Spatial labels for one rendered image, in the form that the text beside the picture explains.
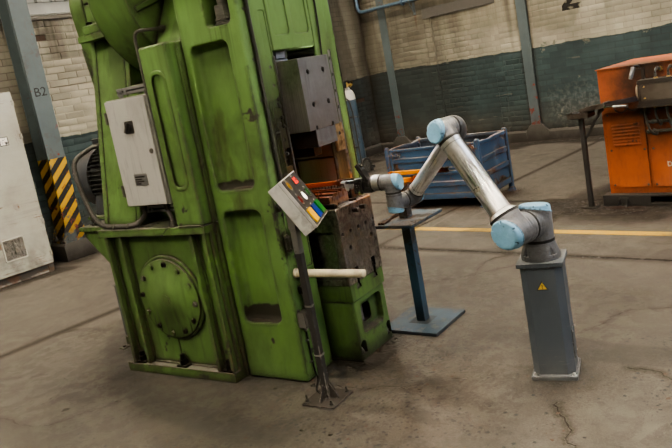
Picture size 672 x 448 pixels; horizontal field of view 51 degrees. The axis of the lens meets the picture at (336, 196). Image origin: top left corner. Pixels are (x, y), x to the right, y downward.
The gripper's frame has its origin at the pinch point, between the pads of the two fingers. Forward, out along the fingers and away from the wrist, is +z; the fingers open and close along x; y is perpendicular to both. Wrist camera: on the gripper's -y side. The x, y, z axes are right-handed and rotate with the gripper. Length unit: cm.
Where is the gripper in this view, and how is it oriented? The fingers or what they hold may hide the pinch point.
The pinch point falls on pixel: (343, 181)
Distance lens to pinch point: 406.1
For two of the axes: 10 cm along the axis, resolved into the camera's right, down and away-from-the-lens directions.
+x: 5.3, -2.3, 8.1
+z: -8.3, 0.4, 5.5
